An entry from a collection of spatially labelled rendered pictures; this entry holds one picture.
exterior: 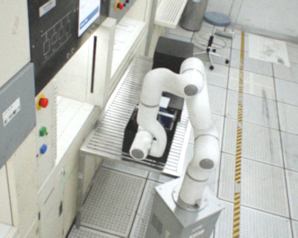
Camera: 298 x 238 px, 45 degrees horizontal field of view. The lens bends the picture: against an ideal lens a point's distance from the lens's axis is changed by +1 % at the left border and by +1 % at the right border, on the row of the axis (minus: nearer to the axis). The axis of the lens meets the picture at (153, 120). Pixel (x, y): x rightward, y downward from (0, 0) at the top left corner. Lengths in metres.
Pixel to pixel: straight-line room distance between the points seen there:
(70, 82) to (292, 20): 4.60
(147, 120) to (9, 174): 0.60
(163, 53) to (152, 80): 1.21
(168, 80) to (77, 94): 0.95
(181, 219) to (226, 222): 1.12
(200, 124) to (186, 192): 0.43
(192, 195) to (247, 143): 1.94
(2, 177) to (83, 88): 0.94
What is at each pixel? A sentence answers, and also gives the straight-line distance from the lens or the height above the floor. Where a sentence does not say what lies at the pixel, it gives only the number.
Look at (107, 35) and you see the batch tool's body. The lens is 2.02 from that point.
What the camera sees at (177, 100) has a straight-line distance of 2.46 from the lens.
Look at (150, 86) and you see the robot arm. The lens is 1.49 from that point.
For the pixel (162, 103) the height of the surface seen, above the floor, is 1.08.
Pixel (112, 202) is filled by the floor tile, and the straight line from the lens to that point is 2.85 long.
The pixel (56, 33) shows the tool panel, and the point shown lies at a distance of 1.46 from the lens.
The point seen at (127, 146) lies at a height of 0.81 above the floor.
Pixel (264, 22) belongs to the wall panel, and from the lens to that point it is 6.25.
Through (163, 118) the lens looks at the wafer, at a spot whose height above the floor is 0.94.
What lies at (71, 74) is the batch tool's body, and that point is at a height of 1.05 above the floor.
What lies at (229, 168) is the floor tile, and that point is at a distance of 3.38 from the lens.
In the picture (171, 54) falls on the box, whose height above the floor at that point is 1.01.
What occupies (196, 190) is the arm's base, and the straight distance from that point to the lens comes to 1.84.
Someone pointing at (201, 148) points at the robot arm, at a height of 1.17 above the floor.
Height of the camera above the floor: 2.21
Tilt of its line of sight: 37 degrees down
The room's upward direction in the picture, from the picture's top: 12 degrees clockwise
